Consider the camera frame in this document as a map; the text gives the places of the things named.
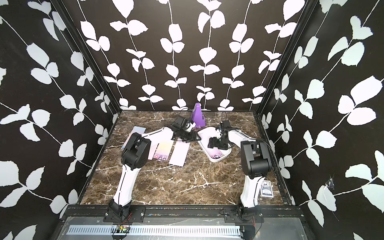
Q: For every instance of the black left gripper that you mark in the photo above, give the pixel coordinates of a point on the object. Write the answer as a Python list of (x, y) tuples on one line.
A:
[(193, 137)]

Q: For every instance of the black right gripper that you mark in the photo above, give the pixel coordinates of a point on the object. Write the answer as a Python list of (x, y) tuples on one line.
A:
[(213, 141)]

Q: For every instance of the white plastic storage box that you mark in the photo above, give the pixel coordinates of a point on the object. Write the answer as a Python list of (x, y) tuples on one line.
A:
[(205, 135)]

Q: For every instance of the lilac checked sticker sheet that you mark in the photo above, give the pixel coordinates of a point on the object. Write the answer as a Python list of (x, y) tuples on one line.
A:
[(179, 154)]

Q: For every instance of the purple sticker sheet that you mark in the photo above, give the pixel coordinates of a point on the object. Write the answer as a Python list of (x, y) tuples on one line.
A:
[(163, 150)]

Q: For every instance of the plain lilac sticker sheet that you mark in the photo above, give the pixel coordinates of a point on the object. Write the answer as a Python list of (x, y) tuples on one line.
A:
[(216, 154)]

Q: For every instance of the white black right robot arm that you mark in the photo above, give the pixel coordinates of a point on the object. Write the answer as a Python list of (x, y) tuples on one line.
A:
[(256, 161)]

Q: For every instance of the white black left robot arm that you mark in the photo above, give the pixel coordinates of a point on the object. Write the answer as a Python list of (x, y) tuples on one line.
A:
[(136, 154)]

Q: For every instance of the purple plastic object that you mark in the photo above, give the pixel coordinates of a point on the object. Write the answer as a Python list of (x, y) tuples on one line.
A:
[(198, 117)]

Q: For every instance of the blue playing card deck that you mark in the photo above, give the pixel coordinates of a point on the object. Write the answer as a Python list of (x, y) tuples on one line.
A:
[(267, 190)]

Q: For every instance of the small electronics board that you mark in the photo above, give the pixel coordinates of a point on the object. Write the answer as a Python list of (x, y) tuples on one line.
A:
[(120, 230)]

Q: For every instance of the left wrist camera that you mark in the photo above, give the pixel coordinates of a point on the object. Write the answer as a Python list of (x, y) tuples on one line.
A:
[(181, 124)]

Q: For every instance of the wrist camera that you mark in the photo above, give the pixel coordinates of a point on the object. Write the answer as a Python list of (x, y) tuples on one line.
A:
[(181, 124), (225, 125)]

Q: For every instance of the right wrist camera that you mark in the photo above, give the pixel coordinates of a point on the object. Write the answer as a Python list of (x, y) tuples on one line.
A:
[(225, 125)]

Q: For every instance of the white perforated cable duct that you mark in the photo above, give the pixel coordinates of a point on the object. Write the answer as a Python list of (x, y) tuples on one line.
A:
[(157, 230)]

